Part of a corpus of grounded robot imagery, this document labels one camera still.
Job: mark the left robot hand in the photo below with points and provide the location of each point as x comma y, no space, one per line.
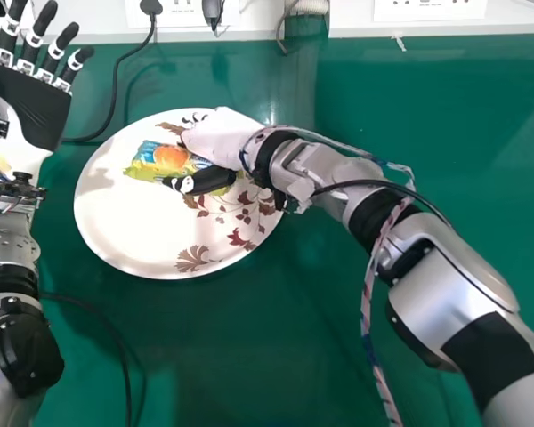
31,111

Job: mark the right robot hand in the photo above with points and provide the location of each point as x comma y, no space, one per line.
213,138

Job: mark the yellow-green biscuit packet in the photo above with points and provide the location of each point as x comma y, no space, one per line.
160,160

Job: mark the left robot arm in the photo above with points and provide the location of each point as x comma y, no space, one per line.
9,242

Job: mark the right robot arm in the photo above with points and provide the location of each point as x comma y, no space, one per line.
449,284

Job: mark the plate with brown leaf pattern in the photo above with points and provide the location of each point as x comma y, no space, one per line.
138,222

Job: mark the black power adapter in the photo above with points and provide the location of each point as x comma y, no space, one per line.
213,9

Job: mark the black plug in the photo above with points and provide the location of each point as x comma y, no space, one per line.
151,5

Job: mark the empty white socket strip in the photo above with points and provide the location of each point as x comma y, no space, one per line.
427,11

